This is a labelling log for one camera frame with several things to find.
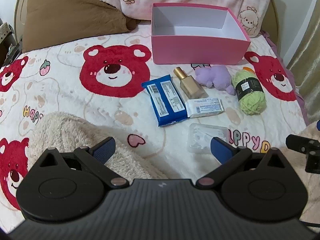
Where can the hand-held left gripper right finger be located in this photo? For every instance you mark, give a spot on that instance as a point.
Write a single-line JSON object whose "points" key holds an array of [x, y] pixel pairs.
{"points": [[220, 151]]}

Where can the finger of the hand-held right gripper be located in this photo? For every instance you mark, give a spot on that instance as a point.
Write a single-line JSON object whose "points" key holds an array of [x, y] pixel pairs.
{"points": [[297, 142], [318, 125]]}

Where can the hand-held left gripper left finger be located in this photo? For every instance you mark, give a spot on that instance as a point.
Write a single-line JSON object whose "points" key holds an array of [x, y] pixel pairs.
{"points": [[106, 147]]}

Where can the clear plastic bag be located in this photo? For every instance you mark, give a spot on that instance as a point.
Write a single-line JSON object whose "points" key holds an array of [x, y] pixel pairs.
{"points": [[205, 137]]}

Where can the white tissue packet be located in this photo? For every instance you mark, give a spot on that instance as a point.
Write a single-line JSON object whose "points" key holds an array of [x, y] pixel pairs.
{"points": [[205, 107]]}

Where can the green yarn ball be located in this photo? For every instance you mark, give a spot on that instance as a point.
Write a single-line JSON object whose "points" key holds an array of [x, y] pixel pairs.
{"points": [[250, 95]]}

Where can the beige foundation bottle gold cap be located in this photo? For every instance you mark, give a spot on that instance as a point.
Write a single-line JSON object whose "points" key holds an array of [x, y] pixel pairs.
{"points": [[191, 86]]}

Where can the purple plush toy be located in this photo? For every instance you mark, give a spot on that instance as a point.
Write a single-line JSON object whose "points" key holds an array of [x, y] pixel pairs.
{"points": [[215, 78]]}

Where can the blue snack packet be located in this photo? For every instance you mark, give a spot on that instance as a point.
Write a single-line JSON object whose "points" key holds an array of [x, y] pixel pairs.
{"points": [[165, 100]]}

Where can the orange makeup sponge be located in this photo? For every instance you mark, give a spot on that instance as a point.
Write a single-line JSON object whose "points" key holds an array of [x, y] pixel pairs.
{"points": [[247, 69]]}

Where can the pink cardboard box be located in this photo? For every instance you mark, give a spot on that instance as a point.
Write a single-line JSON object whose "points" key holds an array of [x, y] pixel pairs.
{"points": [[200, 47]]}

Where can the red bear print blanket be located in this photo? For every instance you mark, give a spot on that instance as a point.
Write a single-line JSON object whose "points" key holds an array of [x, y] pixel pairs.
{"points": [[75, 105]]}

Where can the beige curtain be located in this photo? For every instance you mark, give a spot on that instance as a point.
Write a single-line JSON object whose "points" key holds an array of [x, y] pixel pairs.
{"points": [[307, 42]]}

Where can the brown pillow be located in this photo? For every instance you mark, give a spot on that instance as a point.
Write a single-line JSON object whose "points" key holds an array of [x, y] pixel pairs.
{"points": [[70, 17]]}

